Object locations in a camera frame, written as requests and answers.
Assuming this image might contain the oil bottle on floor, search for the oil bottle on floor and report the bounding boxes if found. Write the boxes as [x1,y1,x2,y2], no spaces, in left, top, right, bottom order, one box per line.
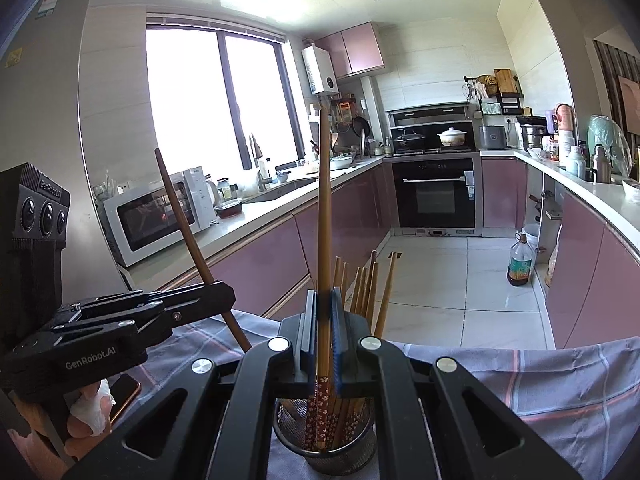
[506,233,534,286]

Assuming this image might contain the smartphone with orange edge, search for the smartphone with orange edge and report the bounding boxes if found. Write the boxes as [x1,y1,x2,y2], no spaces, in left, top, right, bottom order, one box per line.
[110,373,141,425]

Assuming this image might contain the white microwave oven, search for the white microwave oven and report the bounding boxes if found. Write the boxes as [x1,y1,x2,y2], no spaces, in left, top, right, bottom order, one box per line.
[100,167,216,268]

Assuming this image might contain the left hand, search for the left hand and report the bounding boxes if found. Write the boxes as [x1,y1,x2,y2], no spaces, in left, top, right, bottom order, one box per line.
[6,379,114,479]

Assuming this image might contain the white water heater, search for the white water heater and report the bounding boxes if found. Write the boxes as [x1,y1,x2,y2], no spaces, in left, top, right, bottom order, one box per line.
[302,44,338,96]

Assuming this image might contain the pink wall cabinet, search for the pink wall cabinet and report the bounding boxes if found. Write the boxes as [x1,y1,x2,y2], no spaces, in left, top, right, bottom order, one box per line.
[314,22,385,79]

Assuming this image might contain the bamboo chopstick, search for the bamboo chopstick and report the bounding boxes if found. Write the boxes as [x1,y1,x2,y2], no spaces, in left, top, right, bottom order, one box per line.
[364,250,378,327]
[374,252,399,339]
[332,256,343,288]
[314,105,332,452]
[349,268,362,313]
[154,148,252,352]

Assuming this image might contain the white bowl on counter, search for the white bowl on counter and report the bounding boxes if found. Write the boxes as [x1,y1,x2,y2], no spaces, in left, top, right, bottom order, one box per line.
[622,179,640,204]

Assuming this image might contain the white ceramic pot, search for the white ceramic pot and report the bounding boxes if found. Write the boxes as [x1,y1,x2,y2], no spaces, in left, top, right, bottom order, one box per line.
[437,127,466,148]

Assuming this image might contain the black camera box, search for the black camera box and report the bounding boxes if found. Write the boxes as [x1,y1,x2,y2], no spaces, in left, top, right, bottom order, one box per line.
[1,162,70,354]

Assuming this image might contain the bamboo chopstick in holder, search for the bamboo chopstick in holder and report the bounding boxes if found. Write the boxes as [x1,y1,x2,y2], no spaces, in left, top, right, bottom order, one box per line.
[374,252,399,339]
[364,250,378,327]

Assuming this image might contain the plaid grey tablecloth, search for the plaid grey tablecloth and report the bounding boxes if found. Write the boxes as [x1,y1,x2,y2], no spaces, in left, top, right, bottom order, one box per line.
[114,309,640,480]

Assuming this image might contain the black built-in oven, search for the black built-in oven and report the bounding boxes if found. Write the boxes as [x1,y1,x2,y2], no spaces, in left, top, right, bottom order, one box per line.
[390,152,483,237]

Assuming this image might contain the black mesh utensil holder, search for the black mesh utensil holder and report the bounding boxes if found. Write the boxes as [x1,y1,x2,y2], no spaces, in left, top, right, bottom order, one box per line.
[273,399,376,476]

